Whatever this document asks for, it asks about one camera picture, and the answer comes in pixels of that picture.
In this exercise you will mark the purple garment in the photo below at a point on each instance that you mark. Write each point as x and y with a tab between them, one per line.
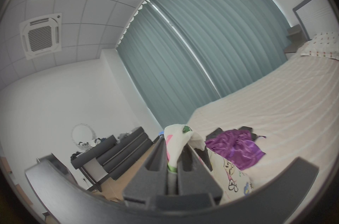
238	148

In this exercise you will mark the dark grey table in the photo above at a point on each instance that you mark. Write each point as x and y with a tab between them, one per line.
87	158

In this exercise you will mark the dark grey chest of drawers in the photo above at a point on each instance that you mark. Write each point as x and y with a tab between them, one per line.
127	148

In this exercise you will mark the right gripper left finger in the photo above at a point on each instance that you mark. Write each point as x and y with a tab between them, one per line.
148	180

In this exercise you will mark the white printed pillow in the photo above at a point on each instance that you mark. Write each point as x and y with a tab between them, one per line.
321	44

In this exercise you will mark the blue-green curtain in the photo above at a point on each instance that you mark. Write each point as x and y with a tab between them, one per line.
164	72
225	19

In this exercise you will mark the white printed pyjama top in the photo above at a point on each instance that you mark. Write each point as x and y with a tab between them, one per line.
173	146

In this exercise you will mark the grey bedside table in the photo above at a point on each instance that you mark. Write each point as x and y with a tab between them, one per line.
295	37

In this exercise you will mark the bed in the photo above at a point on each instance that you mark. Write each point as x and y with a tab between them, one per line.
278	111

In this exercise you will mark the white ceiling air conditioner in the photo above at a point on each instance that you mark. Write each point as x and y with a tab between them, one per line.
41	36

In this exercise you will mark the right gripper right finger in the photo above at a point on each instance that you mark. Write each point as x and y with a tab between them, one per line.
196	183

